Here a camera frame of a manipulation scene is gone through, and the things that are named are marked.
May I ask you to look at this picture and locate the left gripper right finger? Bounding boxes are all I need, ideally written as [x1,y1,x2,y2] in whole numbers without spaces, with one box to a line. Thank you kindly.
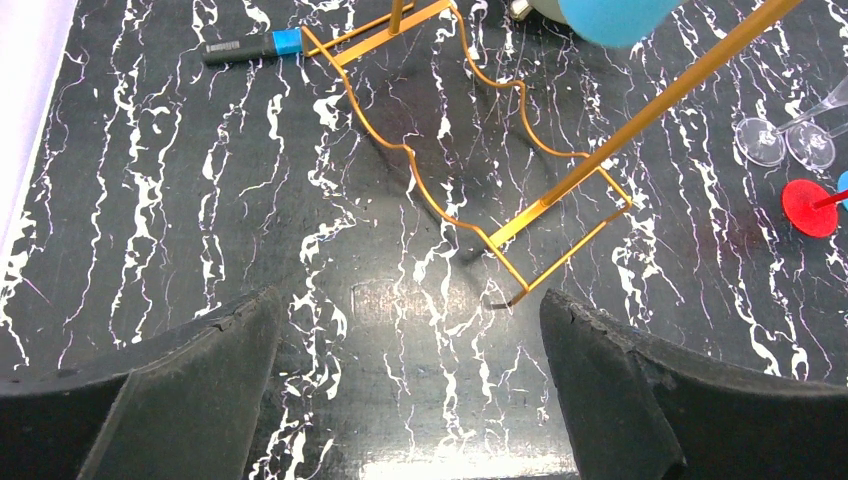
[539,289,847,479]

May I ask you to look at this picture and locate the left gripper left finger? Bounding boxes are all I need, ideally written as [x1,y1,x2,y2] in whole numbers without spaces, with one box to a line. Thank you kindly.
[1,285,282,479]

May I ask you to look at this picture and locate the red wine glass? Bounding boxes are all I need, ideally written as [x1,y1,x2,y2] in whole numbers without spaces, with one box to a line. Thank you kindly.
[781,179,847,238]

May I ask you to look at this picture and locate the clear wine glass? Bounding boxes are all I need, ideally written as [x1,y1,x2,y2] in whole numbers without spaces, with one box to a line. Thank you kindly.
[784,100,847,171]

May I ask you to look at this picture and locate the gold wire wine glass rack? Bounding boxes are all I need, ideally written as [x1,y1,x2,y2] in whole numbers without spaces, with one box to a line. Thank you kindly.
[295,1,793,309]

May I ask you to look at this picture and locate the blue front wine glass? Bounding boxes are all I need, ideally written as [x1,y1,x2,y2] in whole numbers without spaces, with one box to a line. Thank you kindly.
[837,170,848,211]

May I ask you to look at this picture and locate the light blue rear wine glass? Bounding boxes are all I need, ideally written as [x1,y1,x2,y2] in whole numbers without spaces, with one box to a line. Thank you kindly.
[558,0,681,48]

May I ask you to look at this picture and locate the clear champagne flute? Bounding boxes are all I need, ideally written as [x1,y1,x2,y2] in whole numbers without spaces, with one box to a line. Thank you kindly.
[734,77,847,168]

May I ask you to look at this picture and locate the black marker with blue cap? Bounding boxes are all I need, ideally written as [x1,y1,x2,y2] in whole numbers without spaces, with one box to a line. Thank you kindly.
[201,29,303,65]

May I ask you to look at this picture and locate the white cylindrical container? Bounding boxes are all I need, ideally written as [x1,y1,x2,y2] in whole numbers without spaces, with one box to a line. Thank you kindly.
[508,0,568,25]

